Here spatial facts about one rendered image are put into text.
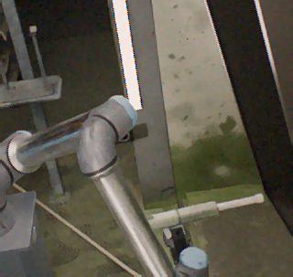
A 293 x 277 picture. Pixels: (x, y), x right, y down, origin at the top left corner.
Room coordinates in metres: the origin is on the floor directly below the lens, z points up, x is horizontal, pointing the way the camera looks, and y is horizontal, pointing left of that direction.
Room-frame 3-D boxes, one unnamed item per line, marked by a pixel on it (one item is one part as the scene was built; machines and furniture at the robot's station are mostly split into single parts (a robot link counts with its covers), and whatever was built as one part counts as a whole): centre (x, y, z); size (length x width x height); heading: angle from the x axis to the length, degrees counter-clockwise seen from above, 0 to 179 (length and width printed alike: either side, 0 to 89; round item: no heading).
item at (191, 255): (1.29, -0.17, 0.59); 0.12 x 0.09 x 0.12; 141
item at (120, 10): (2.26, -0.12, 0.96); 0.06 x 0.02 x 0.63; 87
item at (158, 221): (1.61, -0.27, 0.46); 0.49 x 0.05 x 0.23; 93
